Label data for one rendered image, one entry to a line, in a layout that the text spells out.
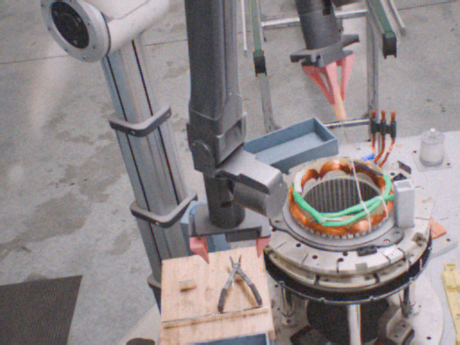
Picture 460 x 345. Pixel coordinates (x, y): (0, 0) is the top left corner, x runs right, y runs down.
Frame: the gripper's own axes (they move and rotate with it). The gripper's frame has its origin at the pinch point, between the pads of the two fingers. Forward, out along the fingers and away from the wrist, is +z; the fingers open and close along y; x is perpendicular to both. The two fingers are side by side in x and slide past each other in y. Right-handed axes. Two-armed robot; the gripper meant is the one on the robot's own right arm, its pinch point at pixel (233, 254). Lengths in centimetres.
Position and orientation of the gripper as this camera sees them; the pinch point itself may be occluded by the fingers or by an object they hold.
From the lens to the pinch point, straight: 111.9
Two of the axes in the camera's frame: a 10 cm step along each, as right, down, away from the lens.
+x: -0.9, -6.5, 7.6
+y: 9.9, -1.2, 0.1
